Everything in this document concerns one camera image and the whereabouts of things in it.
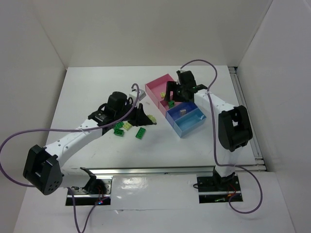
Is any green narrow lego brick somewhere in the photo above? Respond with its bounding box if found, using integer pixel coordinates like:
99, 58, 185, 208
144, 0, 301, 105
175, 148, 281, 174
135, 127, 146, 140

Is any green lego from stack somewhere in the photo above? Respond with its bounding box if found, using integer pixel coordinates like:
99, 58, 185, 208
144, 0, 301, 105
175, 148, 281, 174
168, 100, 175, 108

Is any large pink container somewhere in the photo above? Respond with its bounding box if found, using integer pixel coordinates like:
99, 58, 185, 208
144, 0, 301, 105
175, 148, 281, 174
145, 74, 173, 105

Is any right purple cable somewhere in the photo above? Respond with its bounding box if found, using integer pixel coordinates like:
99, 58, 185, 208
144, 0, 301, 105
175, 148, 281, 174
180, 59, 264, 214

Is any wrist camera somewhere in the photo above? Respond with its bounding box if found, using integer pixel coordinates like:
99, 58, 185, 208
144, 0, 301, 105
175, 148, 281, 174
176, 70, 186, 75
129, 89, 146, 101

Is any yellow lego brick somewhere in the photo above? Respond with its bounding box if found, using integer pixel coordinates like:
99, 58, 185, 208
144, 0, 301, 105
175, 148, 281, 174
122, 122, 133, 131

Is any aluminium front rail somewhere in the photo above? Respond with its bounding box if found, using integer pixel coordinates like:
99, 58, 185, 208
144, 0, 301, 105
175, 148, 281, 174
89, 166, 213, 175

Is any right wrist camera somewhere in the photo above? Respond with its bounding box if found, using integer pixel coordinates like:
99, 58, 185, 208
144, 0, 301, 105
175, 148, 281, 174
176, 70, 186, 75

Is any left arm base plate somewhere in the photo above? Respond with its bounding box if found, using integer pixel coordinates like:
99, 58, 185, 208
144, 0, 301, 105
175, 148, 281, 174
70, 176, 112, 206

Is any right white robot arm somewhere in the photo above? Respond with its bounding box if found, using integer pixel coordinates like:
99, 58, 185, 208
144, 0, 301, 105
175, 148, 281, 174
164, 70, 253, 189

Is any purple cable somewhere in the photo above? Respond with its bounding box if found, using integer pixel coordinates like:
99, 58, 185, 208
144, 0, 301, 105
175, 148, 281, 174
180, 59, 264, 214
0, 83, 139, 233

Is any green small lego upside down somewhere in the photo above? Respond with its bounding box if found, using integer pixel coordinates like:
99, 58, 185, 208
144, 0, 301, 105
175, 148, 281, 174
114, 129, 124, 137

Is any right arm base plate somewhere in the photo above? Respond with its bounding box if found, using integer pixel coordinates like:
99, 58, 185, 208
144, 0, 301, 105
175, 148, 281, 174
192, 176, 243, 204

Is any green long lego brick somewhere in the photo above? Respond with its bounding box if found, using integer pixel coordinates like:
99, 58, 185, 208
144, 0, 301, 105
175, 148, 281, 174
114, 121, 124, 130

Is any small pink container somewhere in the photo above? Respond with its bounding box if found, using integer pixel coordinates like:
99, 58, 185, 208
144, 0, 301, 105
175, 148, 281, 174
158, 100, 181, 116

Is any small grey white block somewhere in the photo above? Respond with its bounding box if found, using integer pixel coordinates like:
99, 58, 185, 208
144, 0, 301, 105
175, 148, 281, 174
180, 109, 187, 117

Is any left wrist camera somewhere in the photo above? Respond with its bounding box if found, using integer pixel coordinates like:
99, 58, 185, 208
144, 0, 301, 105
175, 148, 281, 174
129, 89, 146, 101

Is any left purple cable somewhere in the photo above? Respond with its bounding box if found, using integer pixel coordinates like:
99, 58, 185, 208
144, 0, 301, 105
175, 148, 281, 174
0, 83, 139, 233

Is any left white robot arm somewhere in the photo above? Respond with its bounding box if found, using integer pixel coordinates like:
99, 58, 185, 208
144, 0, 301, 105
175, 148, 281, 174
23, 89, 153, 195

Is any light blue container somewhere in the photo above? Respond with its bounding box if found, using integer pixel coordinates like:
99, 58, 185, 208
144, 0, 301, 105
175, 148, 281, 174
173, 108, 206, 138

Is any aluminium side rail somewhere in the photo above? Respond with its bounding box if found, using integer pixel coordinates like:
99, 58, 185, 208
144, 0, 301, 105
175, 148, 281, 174
228, 67, 268, 172

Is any green yellow blue lego stack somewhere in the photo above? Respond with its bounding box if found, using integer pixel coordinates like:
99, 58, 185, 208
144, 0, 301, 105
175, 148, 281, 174
148, 115, 157, 125

